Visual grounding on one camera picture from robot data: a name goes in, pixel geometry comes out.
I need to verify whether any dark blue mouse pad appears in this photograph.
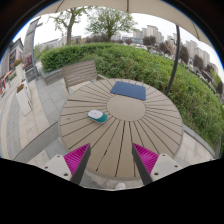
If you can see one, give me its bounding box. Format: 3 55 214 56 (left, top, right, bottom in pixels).
110 81 146 100

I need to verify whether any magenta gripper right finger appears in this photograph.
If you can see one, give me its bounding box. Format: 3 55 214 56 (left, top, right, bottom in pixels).
132 143 182 185

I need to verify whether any round slatted patio table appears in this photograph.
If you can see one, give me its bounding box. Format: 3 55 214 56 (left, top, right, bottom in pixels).
59 79 183 180

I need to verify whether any slatted outdoor chair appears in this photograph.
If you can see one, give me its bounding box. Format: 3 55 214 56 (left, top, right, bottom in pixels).
62 60 105 90

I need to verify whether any green trimmed hedge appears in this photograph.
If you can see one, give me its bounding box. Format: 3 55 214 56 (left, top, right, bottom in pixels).
40 43 224 147

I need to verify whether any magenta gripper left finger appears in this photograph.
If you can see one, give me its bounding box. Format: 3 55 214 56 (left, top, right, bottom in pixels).
44 144 91 185

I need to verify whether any beige patio umbrella canopy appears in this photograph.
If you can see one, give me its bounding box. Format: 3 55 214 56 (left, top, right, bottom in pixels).
34 0 214 48

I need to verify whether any white planter with flowers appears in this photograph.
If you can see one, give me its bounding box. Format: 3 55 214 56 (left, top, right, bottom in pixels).
16 81 32 115

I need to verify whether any dark umbrella pole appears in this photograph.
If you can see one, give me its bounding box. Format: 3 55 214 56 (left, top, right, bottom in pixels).
164 24 181 98

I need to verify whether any white and teal computer mouse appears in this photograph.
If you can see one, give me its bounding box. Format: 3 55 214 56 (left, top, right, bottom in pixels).
88 110 107 123

